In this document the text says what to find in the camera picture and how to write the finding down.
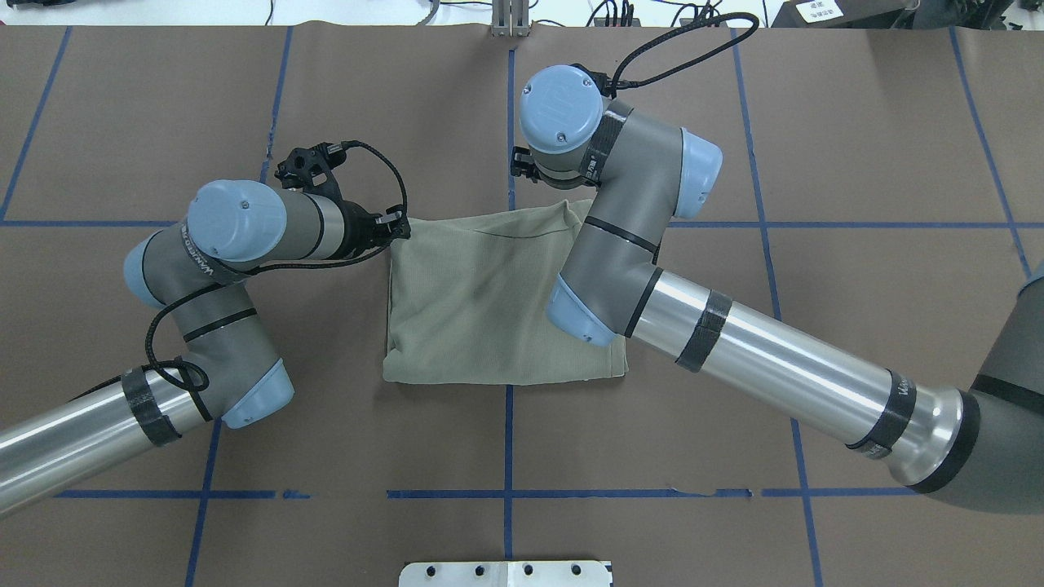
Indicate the sage green t-shirt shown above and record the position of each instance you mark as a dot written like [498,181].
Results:
[467,302]

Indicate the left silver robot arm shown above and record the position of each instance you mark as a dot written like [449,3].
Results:
[208,355]

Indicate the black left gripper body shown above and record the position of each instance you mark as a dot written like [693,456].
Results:
[356,227]

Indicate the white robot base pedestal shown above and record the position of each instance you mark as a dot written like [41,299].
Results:
[508,573]

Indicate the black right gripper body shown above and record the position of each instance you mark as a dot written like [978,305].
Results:
[519,163]

